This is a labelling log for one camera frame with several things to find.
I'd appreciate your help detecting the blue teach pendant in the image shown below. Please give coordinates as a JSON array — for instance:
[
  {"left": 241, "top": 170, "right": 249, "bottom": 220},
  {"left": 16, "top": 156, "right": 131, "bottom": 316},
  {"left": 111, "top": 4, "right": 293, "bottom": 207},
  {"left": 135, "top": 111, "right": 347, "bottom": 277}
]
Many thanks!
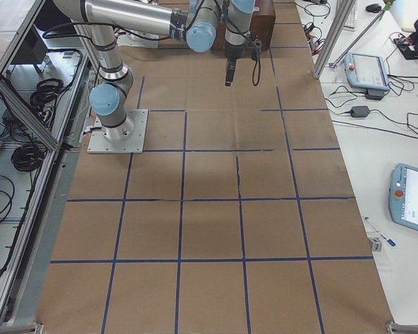
[
  {"left": 343, "top": 52, "right": 389, "bottom": 92},
  {"left": 389, "top": 164, "right": 418, "bottom": 231}
]

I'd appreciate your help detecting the aluminium frame post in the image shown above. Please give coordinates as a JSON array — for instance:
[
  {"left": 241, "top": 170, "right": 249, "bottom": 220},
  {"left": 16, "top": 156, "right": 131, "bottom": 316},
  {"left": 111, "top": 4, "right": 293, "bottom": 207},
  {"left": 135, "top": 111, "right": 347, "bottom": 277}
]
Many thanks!
[{"left": 311, "top": 0, "right": 355, "bottom": 79}]

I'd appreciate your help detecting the dark wooden drawer cabinet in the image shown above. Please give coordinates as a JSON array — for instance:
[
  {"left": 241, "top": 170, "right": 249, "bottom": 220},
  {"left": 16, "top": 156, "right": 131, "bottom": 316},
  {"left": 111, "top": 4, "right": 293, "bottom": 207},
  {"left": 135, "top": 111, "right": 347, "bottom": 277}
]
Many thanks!
[{"left": 212, "top": 0, "right": 276, "bottom": 51}]

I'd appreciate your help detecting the black power adapter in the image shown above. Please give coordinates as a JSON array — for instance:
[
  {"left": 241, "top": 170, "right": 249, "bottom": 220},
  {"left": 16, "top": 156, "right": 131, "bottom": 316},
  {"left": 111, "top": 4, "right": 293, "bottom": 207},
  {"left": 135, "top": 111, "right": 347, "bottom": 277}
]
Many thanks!
[{"left": 350, "top": 106, "right": 370, "bottom": 118}]

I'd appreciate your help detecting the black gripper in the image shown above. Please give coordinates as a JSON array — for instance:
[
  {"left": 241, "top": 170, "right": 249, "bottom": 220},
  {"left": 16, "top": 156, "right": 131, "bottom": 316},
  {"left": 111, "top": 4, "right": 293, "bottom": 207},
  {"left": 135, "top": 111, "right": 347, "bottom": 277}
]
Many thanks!
[{"left": 224, "top": 43, "right": 246, "bottom": 86}]

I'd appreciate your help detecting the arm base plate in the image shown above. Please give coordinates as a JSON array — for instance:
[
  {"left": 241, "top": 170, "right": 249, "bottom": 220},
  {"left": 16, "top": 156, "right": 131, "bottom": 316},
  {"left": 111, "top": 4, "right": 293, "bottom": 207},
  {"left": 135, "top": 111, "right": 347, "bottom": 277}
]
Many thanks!
[{"left": 87, "top": 109, "right": 148, "bottom": 154}]

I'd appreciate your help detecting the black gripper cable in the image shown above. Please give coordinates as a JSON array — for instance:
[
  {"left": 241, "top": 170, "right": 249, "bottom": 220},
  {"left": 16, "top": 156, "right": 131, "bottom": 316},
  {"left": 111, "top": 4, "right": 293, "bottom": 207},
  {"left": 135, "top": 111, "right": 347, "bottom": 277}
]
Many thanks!
[{"left": 245, "top": 33, "right": 264, "bottom": 87}]

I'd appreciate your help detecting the brown paper table cover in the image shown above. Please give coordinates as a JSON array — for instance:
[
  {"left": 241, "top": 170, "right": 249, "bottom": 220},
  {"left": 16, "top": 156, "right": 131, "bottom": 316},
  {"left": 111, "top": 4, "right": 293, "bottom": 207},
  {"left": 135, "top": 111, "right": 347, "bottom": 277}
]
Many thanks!
[{"left": 36, "top": 1, "right": 392, "bottom": 333}]

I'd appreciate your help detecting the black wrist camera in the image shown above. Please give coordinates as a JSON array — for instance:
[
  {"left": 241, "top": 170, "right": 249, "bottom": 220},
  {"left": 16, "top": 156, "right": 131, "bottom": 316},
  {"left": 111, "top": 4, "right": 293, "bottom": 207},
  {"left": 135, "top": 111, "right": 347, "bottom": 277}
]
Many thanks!
[{"left": 247, "top": 31, "right": 262, "bottom": 54}]

